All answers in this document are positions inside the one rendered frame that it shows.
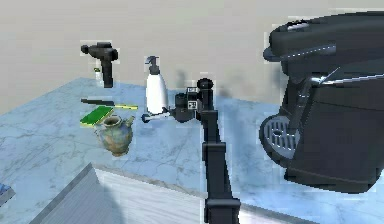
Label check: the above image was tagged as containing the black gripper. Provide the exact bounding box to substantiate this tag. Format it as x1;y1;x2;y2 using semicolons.
141;92;199;125

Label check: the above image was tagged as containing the white dispenser bottle black pump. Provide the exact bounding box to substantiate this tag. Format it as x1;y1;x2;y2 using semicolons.
145;55;170;115

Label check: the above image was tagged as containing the green blue ceramic teapot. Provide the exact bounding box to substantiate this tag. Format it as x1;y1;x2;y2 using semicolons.
94;114;136;158

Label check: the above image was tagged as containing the black and yellow knife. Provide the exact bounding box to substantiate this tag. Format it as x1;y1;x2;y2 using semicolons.
80;97;139;111

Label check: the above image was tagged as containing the green sponge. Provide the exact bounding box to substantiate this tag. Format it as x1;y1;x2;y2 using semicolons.
79;105;115;128

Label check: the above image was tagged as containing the black massage gun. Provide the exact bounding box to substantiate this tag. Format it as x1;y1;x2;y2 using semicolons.
80;41;120;89

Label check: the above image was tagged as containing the white marble top counter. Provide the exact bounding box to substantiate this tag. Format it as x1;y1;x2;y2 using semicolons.
0;77;384;224

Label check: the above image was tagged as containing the blue grey flat object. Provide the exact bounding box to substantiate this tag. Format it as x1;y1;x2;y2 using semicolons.
0;182;17;207

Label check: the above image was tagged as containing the black coffee machine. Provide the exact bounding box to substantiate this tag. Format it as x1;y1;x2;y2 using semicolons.
259;11;384;195

